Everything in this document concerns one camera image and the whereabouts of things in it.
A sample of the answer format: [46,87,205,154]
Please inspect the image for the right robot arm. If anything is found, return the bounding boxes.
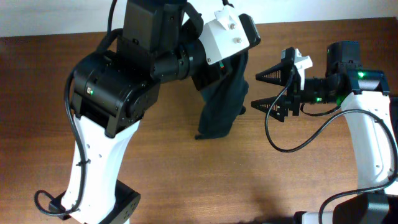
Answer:
[251,40,397,223]

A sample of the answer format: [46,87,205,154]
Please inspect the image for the black nike t-shirt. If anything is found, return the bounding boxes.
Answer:
[195,52,249,140]

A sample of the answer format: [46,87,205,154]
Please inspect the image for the right black camera cable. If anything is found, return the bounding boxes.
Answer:
[264,67,398,224]

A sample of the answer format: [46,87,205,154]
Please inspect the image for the blue denim jeans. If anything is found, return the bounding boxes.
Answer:
[389,96,397,139]

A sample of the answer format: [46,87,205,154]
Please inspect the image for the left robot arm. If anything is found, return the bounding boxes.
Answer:
[44,0,261,223]

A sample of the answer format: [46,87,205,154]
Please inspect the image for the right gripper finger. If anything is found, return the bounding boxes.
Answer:
[251,95,288,122]
[256,61,293,86]

